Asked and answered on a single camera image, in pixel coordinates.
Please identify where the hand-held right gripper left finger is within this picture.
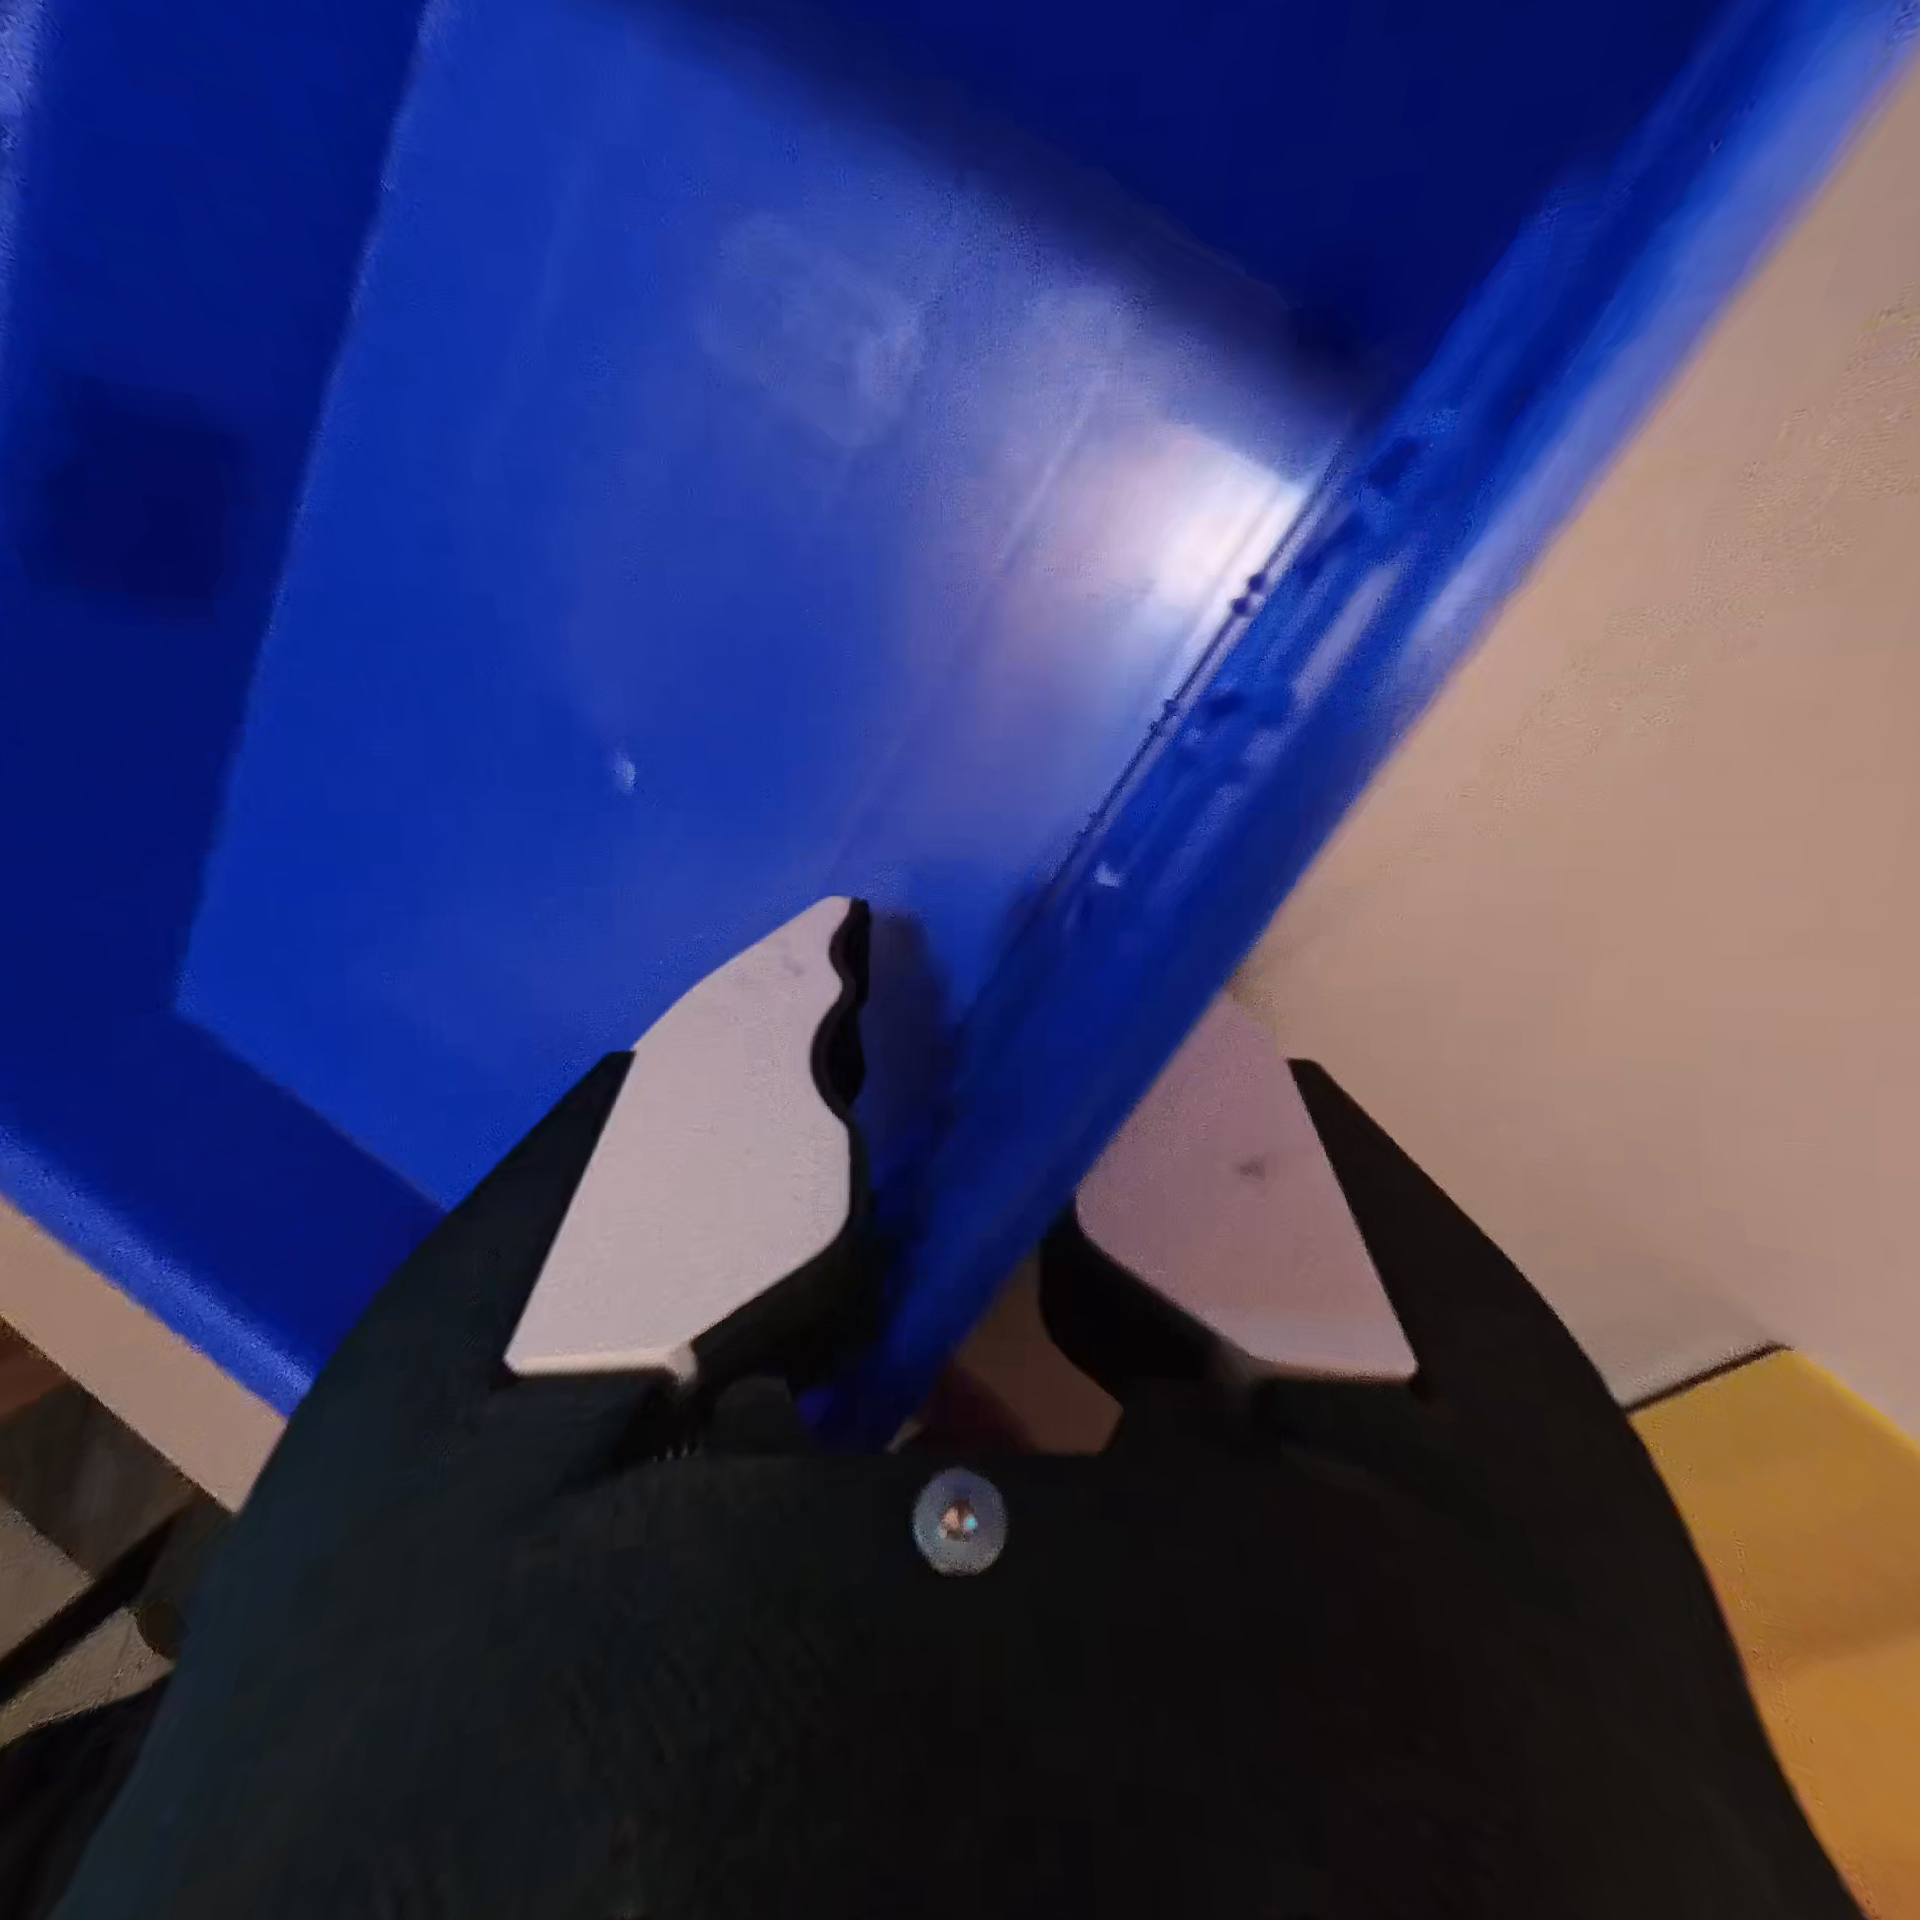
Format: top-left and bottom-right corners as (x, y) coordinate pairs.
(504, 896), (877, 1404)

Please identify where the large yellow storage bin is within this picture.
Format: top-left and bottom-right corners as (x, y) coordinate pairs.
(1630, 1348), (1920, 1920)

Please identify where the grey desk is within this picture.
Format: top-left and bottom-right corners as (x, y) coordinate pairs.
(0, 61), (1920, 1510)

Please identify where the blue storage bin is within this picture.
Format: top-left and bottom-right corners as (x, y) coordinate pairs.
(0, 0), (1886, 1454)

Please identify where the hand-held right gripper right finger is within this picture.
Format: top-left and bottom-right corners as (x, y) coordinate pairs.
(1037, 991), (1420, 1445)

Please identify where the person's right hand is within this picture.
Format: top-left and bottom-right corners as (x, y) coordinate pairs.
(929, 1355), (1118, 1454)

